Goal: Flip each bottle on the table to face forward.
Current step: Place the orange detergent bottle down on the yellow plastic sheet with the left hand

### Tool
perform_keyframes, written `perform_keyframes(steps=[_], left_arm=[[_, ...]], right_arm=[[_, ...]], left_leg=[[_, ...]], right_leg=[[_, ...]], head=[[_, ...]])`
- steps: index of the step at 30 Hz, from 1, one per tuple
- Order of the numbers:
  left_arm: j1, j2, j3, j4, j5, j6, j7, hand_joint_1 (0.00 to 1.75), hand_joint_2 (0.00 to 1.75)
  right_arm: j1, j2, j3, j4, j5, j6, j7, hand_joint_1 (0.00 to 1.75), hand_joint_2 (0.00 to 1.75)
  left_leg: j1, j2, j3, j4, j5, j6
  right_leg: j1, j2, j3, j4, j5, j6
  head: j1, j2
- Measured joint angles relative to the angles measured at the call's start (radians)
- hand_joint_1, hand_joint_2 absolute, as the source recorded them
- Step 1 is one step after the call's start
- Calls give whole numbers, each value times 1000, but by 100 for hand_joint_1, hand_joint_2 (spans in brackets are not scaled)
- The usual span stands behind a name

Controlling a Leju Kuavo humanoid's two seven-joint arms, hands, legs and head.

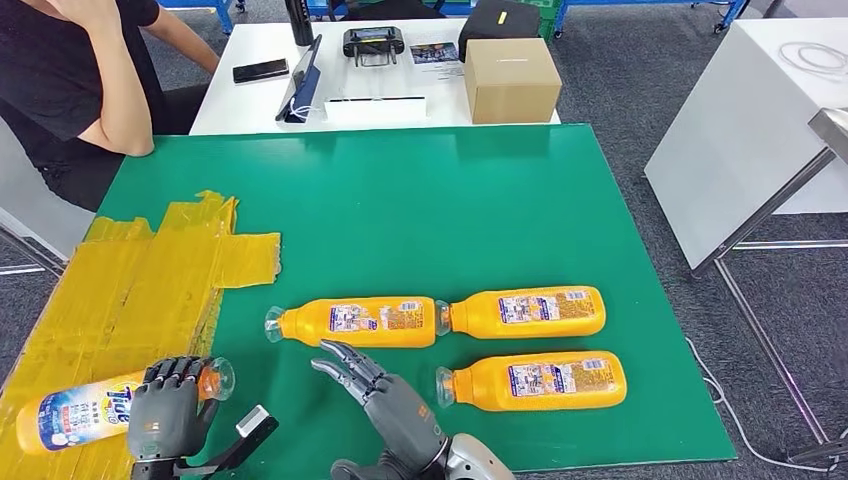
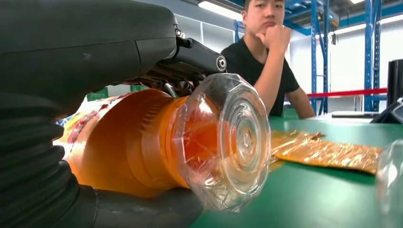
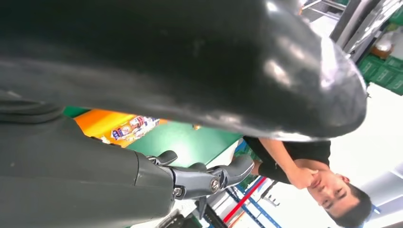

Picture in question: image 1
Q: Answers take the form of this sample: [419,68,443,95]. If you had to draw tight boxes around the black remote controller with screen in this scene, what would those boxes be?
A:
[342,26,406,69]

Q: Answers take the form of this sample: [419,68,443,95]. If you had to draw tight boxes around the brown cardboard box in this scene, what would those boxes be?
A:
[463,37,563,126]

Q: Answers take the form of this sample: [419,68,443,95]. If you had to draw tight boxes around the thin white tablet cable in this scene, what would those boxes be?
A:
[286,102,327,124]

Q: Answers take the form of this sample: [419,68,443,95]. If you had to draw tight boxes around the blue rack frame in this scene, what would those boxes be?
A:
[553,0,753,36]
[157,0,248,36]

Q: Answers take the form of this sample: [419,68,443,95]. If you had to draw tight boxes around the white panel desk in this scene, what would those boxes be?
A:
[0,115,97,276]

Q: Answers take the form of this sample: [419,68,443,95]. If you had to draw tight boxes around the black drink bottle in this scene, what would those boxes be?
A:
[284,0,316,48]

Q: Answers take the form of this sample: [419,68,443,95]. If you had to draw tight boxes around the metal table frame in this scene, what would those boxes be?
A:
[690,107,848,465]

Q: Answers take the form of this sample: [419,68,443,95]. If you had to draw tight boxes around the yellow taped cardboard sheet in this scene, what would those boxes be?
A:
[0,190,282,480]

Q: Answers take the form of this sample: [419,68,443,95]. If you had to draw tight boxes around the person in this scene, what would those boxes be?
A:
[0,0,221,213]

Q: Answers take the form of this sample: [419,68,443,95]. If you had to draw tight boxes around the tablet in blue case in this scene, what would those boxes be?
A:
[275,34,324,125]

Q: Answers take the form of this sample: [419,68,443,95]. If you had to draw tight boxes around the black smartphone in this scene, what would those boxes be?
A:
[232,58,291,85]

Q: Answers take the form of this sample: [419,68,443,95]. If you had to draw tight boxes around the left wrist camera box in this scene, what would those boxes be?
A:
[175,405,280,480]

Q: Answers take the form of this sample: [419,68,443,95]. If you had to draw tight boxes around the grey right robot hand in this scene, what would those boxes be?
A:
[309,339,453,480]

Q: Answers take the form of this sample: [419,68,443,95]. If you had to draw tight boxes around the black bag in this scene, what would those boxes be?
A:
[457,0,541,63]

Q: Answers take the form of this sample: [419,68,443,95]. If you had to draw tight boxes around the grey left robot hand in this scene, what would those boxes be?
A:
[127,356,221,465]

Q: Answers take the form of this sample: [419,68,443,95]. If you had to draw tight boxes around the white floor cable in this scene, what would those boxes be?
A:
[685,336,829,474]

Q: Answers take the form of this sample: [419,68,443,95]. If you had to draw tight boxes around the green plastic crate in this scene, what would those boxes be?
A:
[511,0,566,42]

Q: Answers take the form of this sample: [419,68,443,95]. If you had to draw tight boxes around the coiled white cable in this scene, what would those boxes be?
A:
[776,40,848,82]

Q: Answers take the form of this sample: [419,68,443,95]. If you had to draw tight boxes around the flat white box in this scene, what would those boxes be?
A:
[323,96,429,125]

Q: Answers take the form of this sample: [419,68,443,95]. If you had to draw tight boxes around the large white table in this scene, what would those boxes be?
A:
[643,17,848,272]

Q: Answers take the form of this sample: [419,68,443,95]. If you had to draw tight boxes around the printed pamphlet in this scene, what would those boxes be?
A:
[409,42,460,66]

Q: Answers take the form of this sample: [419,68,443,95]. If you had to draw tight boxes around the orange detergent bottle clear cap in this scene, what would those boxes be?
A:
[264,296,439,349]
[15,357,236,456]
[435,285,607,340]
[435,350,628,413]

